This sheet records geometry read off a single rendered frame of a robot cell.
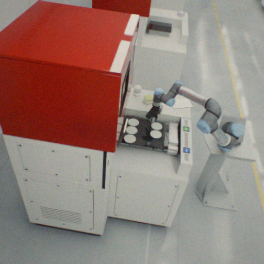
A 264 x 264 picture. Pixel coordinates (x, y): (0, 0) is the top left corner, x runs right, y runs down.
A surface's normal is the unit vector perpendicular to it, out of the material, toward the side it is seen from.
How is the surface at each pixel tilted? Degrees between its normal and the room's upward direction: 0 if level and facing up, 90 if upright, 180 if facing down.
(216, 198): 0
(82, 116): 90
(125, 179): 90
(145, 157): 0
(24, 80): 90
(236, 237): 0
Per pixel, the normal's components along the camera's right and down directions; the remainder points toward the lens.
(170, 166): 0.10, -0.72
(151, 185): -0.14, 0.67
